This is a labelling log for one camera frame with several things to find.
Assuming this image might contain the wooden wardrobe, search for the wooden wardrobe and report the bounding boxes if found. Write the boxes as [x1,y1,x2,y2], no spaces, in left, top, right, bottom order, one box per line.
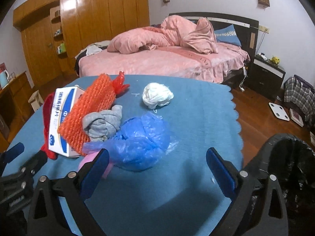
[13,0,149,87]

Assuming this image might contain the red plastic bag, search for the red plastic bag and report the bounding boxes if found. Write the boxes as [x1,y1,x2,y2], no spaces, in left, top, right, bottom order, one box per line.
[112,71,130,96]

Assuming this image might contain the plaid bag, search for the plaid bag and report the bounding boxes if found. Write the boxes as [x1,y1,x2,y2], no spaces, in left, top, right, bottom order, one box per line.
[283,75,315,126]

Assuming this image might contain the black bed headboard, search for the black bed headboard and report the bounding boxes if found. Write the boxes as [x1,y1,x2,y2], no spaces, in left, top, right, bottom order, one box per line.
[169,12,259,62]

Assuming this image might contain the white charger cable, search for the white charger cable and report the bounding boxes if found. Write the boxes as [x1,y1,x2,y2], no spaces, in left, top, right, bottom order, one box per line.
[237,64,248,92]

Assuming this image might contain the white crumpled tissue ball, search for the white crumpled tissue ball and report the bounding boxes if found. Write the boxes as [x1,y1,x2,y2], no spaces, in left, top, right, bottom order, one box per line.
[142,83,174,110]

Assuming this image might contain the wooden side cabinet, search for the wooden side cabinet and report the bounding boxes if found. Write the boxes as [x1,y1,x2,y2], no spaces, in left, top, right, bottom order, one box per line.
[1,73,34,152]

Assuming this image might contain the book on floor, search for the book on floor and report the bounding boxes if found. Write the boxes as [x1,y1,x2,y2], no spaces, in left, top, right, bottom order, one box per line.
[289,108,304,127]

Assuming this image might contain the grey sock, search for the grey sock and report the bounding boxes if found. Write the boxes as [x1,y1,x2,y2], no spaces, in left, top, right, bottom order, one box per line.
[82,105,122,142]

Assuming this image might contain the pink crumpled duvet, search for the pink crumpled duvet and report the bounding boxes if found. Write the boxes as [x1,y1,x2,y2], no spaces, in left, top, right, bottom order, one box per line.
[107,15,218,54]

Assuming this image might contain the white small stool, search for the white small stool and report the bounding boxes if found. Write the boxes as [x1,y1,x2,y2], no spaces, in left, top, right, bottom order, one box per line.
[28,90,44,112]

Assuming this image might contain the yellow plush toy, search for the yellow plush toy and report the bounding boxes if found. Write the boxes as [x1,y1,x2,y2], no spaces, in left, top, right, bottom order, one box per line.
[269,56,280,65]

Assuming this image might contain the white blue alcohol pads box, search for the white blue alcohol pads box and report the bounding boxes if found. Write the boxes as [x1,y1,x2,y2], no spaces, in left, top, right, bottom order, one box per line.
[48,85,85,158]

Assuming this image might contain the black trash bin with liner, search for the black trash bin with liner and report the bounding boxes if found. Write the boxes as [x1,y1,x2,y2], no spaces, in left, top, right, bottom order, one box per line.
[245,133,314,235]

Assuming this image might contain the pink sock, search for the pink sock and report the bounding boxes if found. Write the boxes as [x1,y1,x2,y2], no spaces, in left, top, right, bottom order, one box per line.
[78,151,114,179]

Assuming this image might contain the light blue kettle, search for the light blue kettle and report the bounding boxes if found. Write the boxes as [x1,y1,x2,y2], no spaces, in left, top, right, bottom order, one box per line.
[0,70,9,89]

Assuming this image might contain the orange foam net sleeve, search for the orange foam net sleeve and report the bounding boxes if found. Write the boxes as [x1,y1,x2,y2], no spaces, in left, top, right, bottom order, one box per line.
[57,74,116,155]

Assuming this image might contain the blue pillow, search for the blue pillow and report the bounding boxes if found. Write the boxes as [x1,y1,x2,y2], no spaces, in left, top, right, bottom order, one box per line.
[214,25,241,47]

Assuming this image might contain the wall power socket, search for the wall power socket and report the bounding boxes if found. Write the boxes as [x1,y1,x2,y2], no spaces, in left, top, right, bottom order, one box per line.
[258,25,270,34]

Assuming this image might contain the red sock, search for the red sock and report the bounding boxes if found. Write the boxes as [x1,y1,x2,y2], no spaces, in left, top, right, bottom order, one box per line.
[41,92,57,160]

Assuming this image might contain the blue plastic bag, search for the blue plastic bag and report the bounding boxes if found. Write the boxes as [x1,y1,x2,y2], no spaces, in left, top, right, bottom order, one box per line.
[83,112,178,172]

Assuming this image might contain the black nightstand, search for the black nightstand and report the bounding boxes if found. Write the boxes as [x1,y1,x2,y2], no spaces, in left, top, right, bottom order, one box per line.
[246,55,286,101]

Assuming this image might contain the white bathroom scale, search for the white bathroom scale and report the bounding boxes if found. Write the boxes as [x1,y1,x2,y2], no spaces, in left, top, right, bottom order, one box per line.
[269,102,290,122]

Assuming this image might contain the clothes pile on bed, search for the clothes pile on bed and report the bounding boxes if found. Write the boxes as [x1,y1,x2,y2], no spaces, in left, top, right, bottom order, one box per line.
[75,40,110,59]

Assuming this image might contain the bed with pink sheet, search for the bed with pink sheet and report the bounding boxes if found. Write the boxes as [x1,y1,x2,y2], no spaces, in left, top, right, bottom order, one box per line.
[78,43,250,84]

